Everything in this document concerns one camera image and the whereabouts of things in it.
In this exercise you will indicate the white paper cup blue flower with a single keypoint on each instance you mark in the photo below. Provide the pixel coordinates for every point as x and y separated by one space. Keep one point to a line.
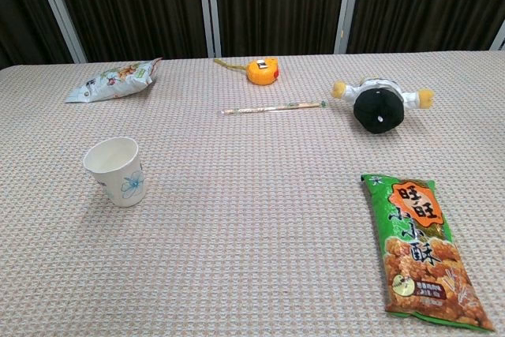
114 169

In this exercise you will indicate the orange tape measure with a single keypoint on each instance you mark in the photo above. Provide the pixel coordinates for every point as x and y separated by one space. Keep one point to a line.
262 72

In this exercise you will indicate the wrapped wooden chopsticks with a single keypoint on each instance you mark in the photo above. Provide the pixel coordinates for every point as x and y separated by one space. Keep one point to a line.
272 108

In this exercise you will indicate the dark brown curtain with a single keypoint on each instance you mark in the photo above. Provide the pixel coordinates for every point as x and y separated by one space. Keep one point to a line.
276 1

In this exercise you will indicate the green rice cracker snack bag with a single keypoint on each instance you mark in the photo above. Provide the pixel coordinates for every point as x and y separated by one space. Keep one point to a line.
422 250

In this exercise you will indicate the white screen frame post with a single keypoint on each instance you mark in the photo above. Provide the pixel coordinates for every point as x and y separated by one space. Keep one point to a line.
498 39
347 5
209 5
59 9

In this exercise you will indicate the woven checkered tablecloth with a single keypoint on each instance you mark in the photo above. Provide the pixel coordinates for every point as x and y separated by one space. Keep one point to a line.
244 203

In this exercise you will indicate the black and white plush toy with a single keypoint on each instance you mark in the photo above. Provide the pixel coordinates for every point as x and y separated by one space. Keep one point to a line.
379 110

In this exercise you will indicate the white snack bag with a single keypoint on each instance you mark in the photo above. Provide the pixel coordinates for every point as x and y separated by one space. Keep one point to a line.
112 81

